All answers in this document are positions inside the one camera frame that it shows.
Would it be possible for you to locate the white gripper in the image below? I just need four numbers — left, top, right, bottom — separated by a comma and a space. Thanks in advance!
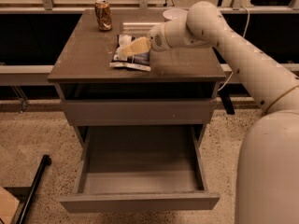
117, 23, 170, 60

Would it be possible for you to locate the blue chip bag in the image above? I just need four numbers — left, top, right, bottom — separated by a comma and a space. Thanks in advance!
109, 35, 151, 72

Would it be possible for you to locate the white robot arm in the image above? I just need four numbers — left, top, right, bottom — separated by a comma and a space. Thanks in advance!
120, 1, 299, 224

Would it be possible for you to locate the grey drawer cabinet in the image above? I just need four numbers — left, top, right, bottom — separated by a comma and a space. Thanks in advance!
49, 9, 224, 144

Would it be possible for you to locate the closed grey upper drawer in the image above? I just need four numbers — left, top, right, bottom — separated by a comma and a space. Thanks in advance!
61, 99, 216, 126

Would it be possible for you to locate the open grey lower drawer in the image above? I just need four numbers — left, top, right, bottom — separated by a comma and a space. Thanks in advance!
60, 125, 220, 213

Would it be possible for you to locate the white bowl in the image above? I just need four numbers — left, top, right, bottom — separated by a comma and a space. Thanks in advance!
163, 8, 188, 21

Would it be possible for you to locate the crushed brown soda can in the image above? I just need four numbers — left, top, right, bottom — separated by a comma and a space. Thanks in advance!
94, 0, 112, 31

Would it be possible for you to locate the black table leg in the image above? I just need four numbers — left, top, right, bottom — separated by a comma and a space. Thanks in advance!
219, 91, 235, 115

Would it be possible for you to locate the black metal bar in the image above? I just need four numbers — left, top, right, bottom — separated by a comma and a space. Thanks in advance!
16, 155, 51, 224

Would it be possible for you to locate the wooden board corner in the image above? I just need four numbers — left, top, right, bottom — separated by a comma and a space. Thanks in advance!
0, 187, 20, 224

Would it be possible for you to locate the white cable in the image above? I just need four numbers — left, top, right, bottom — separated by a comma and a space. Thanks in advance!
217, 6, 251, 93

